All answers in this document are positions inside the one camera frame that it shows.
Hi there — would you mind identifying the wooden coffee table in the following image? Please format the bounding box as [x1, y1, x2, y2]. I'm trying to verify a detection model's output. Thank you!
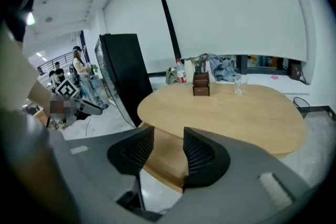
[137, 83, 308, 194]

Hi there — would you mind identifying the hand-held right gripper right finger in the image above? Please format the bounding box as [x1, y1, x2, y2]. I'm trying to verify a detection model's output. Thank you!
[167, 127, 313, 224]

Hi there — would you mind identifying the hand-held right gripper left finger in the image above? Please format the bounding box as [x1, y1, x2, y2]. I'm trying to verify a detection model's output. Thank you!
[62, 126, 155, 204]

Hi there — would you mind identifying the black glass-door fridge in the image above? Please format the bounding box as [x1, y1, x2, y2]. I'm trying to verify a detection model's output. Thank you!
[94, 33, 154, 128]

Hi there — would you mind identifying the white bag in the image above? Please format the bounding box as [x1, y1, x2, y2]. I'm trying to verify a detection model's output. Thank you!
[183, 59, 196, 80]

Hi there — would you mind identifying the blue clothes pile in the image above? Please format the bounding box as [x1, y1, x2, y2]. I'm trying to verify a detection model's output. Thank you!
[206, 54, 237, 82]

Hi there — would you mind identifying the person's left forearm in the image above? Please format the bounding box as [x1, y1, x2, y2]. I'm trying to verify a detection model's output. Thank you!
[0, 22, 57, 113]

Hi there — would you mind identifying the person's dark shirt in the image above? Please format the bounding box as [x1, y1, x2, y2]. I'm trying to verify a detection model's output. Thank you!
[0, 0, 38, 43]

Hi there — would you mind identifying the wide white roller blind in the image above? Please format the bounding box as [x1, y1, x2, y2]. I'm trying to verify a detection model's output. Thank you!
[150, 0, 308, 62]

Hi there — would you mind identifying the brown wooden organiser box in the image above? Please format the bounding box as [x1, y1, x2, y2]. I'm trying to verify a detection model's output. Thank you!
[192, 70, 211, 97]

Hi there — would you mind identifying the grey-green tote bag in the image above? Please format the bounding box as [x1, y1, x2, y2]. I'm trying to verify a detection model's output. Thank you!
[165, 67, 180, 85]

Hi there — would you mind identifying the narrow white roller blind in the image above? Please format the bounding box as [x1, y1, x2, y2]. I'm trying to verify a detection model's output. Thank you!
[103, 0, 182, 74]

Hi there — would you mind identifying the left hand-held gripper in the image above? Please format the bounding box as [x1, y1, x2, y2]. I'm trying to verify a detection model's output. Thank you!
[51, 79, 103, 123]

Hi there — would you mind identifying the metal railing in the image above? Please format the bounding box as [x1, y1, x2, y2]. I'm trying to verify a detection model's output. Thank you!
[38, 50, 76, 69]

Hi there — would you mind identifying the dark bag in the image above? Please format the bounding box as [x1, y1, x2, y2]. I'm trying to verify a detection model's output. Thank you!
[288, 59, 307, 82]

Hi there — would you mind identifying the plastic bottle red label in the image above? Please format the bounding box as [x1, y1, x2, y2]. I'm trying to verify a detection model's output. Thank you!
[175, 58, 187, 85]

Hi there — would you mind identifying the clear drinking glass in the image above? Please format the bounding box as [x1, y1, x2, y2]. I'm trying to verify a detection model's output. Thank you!
[233, 74, 249, 96]

